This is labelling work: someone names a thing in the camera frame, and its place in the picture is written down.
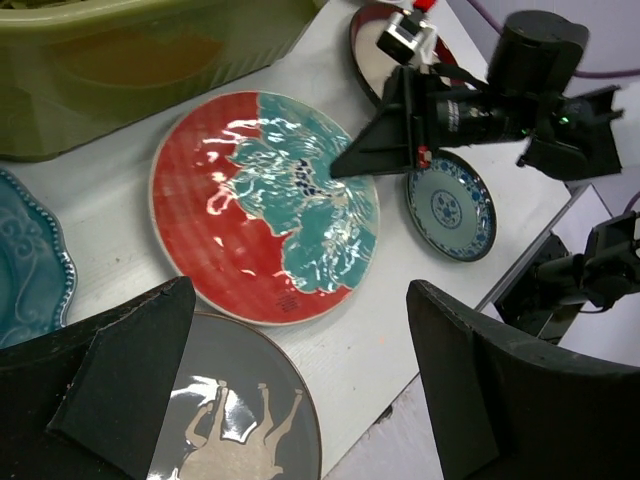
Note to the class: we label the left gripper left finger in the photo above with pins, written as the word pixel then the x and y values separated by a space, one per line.
pixel 88 401

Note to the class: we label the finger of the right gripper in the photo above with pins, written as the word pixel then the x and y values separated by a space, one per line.
pixel 383 147
pixel 398 88

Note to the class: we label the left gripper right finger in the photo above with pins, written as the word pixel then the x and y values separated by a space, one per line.
pixel 504 404

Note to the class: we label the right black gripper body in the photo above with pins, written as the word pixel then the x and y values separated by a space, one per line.
pixel 449 108

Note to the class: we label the grey deer plate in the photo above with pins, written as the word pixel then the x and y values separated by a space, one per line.
pixel 238 409

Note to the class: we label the red and teal plate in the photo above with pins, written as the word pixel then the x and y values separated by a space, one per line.
pixel 243 204

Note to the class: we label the green plastic bin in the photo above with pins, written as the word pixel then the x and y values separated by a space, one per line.
pixel 75 71

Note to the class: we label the dark red rimmed plate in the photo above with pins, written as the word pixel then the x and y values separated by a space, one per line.
pixel 373 67

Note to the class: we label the small blue patterned plate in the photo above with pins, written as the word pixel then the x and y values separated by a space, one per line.
pixel 452 208

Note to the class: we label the teal scalloped plate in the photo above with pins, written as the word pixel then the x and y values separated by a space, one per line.
pixel 38 275

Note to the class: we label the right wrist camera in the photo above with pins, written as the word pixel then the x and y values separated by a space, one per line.
pixel 409 36

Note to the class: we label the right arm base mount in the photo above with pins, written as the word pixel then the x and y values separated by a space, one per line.
pixel 555 285

